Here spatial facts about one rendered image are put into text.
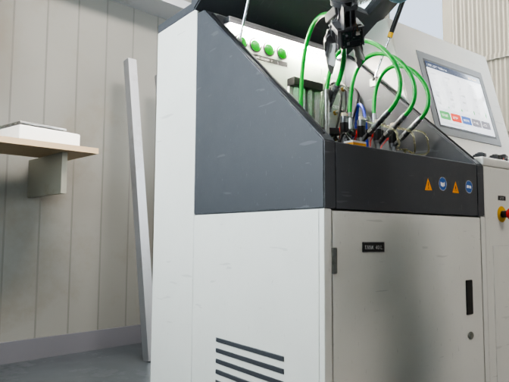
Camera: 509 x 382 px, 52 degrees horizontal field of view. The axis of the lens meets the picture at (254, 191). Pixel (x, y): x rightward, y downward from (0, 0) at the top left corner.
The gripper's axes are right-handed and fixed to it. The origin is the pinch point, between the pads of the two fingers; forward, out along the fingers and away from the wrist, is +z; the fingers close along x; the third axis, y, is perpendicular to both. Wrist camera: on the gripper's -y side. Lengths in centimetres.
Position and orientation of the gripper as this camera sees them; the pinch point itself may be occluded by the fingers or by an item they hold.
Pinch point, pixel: (344, 66)
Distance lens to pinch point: 153.6
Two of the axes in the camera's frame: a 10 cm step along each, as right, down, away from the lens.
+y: 1.7, 6.1, -7.8
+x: 9.8, -2.1, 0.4
